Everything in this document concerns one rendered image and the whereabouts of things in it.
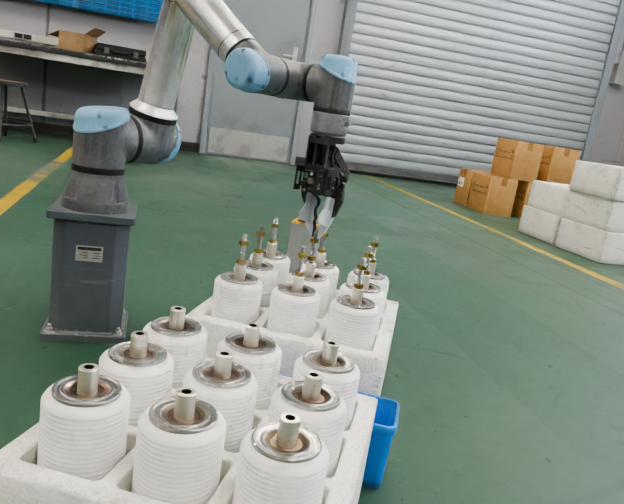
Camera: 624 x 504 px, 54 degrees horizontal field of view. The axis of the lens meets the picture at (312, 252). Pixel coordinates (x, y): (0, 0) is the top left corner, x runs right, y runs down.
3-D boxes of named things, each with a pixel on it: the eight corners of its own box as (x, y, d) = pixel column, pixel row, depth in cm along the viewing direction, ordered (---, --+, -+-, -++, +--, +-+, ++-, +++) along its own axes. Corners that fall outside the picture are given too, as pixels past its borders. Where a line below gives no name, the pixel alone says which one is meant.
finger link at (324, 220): (307, 240, 125) (312, 195, 123) (319, 237, 130) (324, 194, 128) (320, 243, 124) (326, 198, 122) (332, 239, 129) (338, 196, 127)
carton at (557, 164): (572, 187, 498) (581, 150, 491) (546, 183, 493) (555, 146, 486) (551, 182, 526) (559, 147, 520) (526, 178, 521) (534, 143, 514)
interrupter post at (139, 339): (124, 357, 80) (126, 334, 79) (133, 351, 82) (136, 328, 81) (141, 362, 80) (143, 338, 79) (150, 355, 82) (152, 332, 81)
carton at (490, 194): (510, 217, 490) (519, 180, 483) (483, 214, 484) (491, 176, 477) (492, 210, 518) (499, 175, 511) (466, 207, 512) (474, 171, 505)
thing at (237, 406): (157, 509, 79) (171, 381, 75) (187, 470, 88) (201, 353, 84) (227, 529, 77) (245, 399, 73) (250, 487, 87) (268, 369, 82)
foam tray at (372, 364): (174, 400, 121) (184, 315, 117) (237, 336, 159) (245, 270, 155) (368, 448, 115) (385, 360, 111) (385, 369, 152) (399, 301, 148)
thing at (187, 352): (121, 442, 92) (131, 330, 88) (150, 413, 102) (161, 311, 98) (180, 458, 91) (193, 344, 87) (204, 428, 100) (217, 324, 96)
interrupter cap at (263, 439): (240, 454, 62) (241, 448, 62) (262, 420, 70) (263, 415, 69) (312, 473, 61) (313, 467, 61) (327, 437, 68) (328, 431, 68)
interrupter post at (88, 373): (71, 395, 69) (73, 368, 68) (83, 386, 71) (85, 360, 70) (90, 400, 68) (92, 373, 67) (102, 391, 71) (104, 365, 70)
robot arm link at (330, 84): (330, 57, 125) (367, 61, 121) (322, 111, 128) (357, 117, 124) (309, 51, 119) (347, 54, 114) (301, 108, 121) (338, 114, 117)
